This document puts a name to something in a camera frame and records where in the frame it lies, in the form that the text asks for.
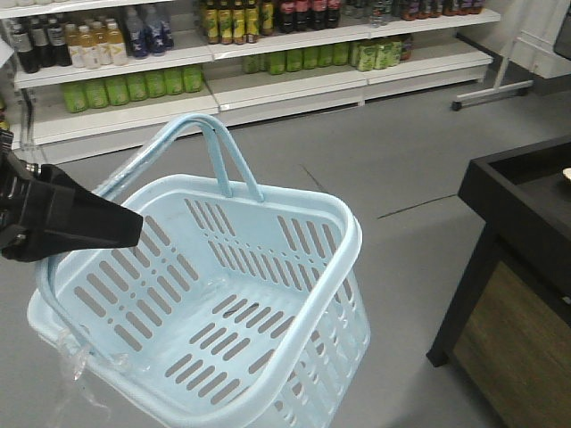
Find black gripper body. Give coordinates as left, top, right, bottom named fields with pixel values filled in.
left=1, top=129, right=41, bottom=250

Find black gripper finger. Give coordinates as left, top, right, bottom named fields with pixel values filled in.
left=1, top=164, right=143, bottom=262

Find light blue plastic basket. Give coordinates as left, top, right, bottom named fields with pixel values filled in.
left=27, top=113, right=370, bottom=427

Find white store shelf unit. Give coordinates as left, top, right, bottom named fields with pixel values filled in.
left=1, top=1, right=501, bottom=163

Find black wood-panel display stand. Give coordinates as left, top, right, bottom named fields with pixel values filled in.
left=427, top=136, right=570, bottom=427

